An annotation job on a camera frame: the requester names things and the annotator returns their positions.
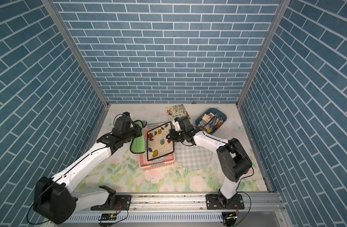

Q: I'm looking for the green grey microfibre cloth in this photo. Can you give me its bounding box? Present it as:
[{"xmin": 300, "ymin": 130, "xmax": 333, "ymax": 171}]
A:
[{"xmin": 130, "ymin": 120, "xmax": 147, "ymax": 154}]

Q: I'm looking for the round checkered plate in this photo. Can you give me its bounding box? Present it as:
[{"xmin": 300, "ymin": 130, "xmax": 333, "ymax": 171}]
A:
[{"xmin": 174, "ymin": 143, "xmax": 213, "ymax": 170}]

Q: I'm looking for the square floral plate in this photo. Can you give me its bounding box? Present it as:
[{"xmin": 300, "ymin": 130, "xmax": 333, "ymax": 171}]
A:
[{"xmin": 146, "ymin": 122, "xmax": 174, "ymax": 161}]

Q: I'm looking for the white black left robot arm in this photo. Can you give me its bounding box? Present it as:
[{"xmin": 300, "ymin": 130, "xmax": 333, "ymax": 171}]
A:
[{"xmin": 29, "ymin": 112, "xmax": 147, "ymax": 224}]

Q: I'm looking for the round colourful patterned plate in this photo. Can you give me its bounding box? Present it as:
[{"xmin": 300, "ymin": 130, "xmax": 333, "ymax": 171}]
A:
[{"xmin": 151, "ymin": 153, "xmax": 175, "ymax": 163}]

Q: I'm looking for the colourful cartoon picture book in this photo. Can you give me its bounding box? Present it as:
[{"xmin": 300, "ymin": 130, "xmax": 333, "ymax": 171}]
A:
[{"xmin": 164, "ymin": 104, "xmax": 190, "ymax": 122}]

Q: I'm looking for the blue tray of stationery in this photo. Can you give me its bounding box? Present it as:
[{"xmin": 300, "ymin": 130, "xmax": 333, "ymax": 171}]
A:
[{"xmin": 195, "ymin": 108, "xmax": 227, "ymax": 135}]

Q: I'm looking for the pink perforated plastic basket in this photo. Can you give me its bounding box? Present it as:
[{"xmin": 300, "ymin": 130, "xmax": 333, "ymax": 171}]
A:
[{"xmin": 138, "ymin": 129, "xmax": 175, "ymax": 170}]

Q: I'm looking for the small green circuit board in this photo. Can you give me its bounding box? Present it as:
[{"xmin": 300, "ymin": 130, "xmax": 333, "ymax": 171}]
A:
[{"xmin": 98, "ymin": 213, "xmax": 118, "ymax": 223}]

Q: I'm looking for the right small circuit board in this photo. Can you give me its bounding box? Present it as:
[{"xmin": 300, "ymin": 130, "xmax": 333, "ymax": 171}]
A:
[{"xmin": 222, "ymin": 212, "xmax": 238, "ymax": 227}]

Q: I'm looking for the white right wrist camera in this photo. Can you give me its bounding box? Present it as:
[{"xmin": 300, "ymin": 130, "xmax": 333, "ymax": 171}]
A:
[{"xmin": 172, "ymin": 120, "xmax": 182, "ymax": 131}]

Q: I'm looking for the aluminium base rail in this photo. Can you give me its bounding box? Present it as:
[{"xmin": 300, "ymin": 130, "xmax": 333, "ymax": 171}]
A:
[{"xmin": 47, "ymin": 192, "xmax": 292, "ymax": 227}]

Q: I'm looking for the aluminium corner post left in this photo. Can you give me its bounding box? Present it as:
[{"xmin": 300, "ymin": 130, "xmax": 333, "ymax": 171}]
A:
[{"xmin": 41, "ymin": 0, "xmax": 109, "ymax": 109}]

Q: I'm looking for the aluminium corner post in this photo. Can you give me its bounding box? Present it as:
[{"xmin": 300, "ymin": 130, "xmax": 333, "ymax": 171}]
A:
[
  {"xmin": 41, "ymin": 0, "xmax": 109, "ymax": 109},
  {"xmin": 237, "ymin": 0, "xmax": 291, "ymax": 108}
]

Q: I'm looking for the aluminium corner post right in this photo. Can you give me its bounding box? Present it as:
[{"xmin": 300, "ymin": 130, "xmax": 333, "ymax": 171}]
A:
[{"xmin": 237, "ymin": 0, "xmax": 291, "ymax": 108}]

